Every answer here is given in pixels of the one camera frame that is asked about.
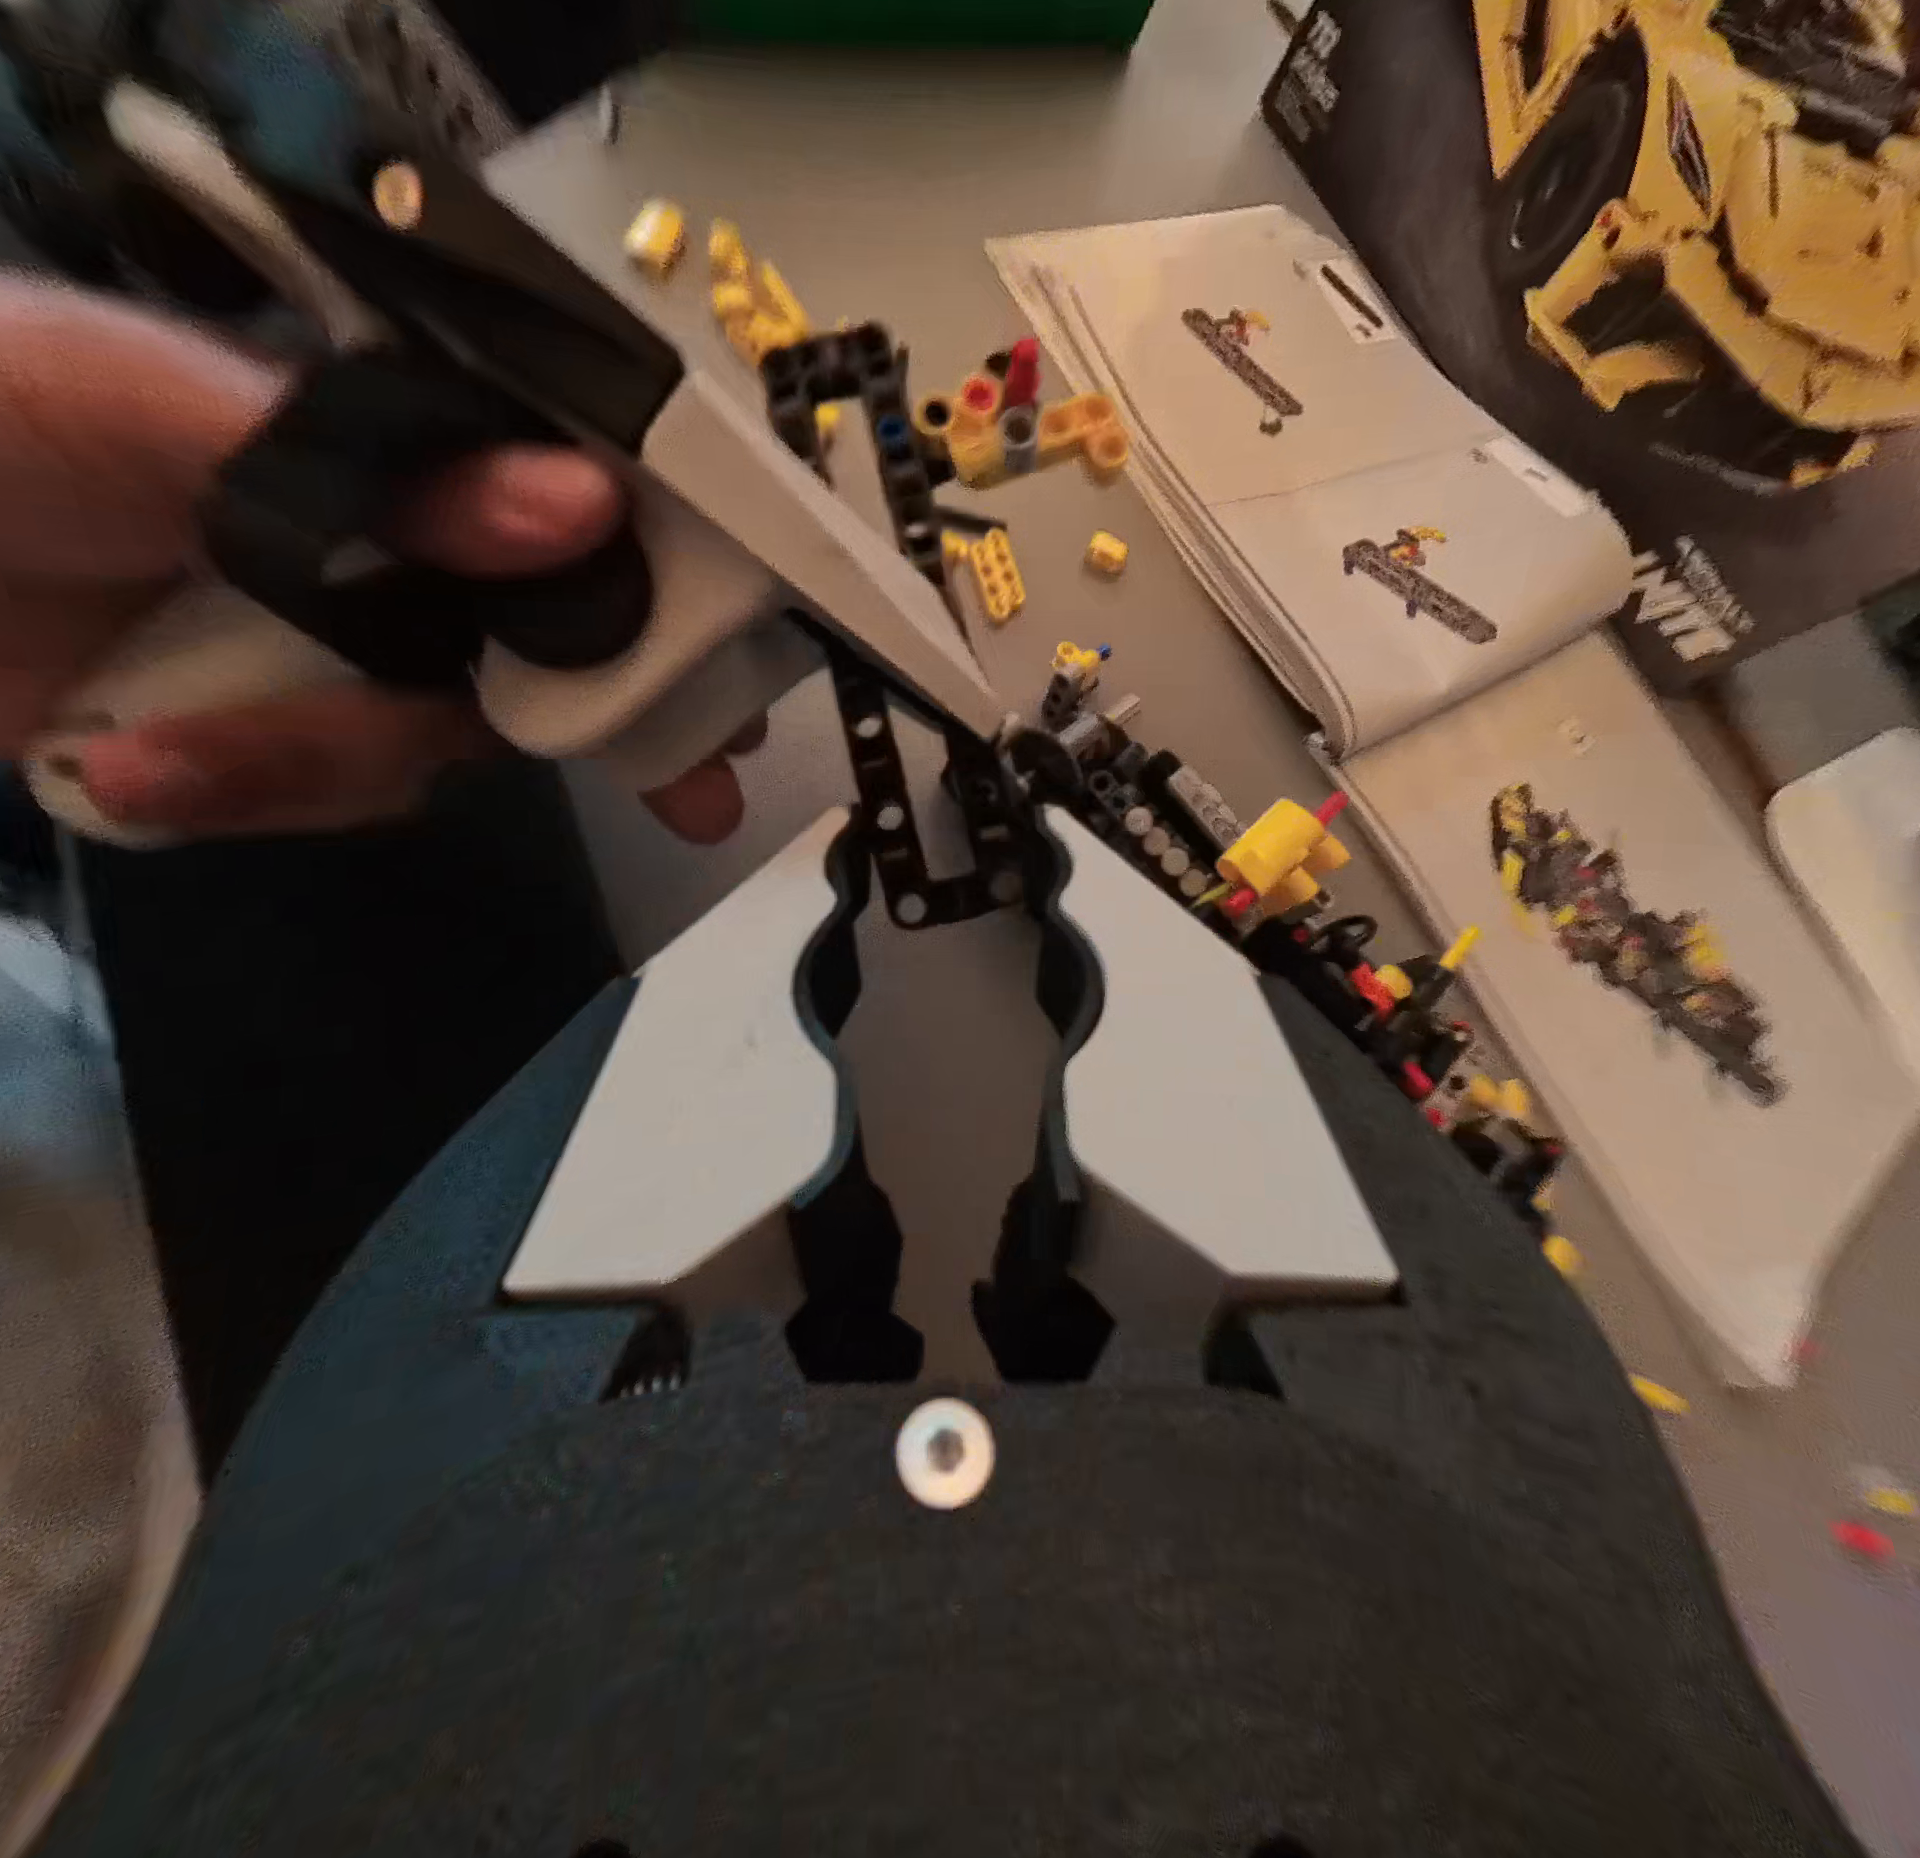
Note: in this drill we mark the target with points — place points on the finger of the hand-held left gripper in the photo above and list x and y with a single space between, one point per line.
779 537

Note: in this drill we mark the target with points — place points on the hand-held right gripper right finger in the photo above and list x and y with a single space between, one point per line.
1229 1124

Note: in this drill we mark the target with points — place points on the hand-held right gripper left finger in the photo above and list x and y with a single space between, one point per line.
674 1124

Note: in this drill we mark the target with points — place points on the black toy brick frame assembly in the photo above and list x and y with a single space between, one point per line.
878 792

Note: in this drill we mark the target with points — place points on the toy car chassis assembly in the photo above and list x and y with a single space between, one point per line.
1274 853

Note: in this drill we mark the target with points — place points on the black toy car set box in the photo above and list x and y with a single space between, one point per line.
1651 238

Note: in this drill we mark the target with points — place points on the person's left hand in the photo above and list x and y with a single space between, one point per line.
105 463

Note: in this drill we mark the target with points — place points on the pale yellow toy piece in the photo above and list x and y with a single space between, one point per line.
653 235

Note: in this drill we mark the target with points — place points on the yellow toy beam with holes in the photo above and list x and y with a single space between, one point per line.
993 575

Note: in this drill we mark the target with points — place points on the cluster of yellow toy pieces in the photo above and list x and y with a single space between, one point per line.
751 290

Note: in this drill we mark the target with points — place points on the small yellow toy brick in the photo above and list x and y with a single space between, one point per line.
1106 554

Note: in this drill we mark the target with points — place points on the small yellow grey toy piece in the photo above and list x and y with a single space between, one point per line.
1079 666

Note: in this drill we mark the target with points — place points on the loose yellow toy pin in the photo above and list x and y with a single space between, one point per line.
1656 1393

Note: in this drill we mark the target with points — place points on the open instruction booklet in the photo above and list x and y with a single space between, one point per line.
1349 433

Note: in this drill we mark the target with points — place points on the white tabletop stand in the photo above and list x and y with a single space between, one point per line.
1852 884

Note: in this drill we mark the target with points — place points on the loose red toy pin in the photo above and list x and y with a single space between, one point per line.
1863 1538

